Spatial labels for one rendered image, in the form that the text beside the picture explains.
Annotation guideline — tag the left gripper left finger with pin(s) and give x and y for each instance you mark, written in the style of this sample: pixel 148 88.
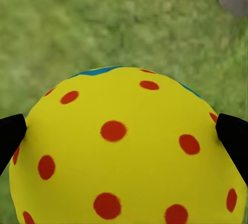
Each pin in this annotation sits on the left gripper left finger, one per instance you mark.
pixel 12 131

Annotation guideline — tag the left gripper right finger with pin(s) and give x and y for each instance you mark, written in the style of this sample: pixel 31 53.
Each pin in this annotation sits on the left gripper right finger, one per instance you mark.
pixel 233 133

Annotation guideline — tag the easter egg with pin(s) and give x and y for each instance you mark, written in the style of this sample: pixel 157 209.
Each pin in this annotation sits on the easter egg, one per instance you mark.
pixel 124 145

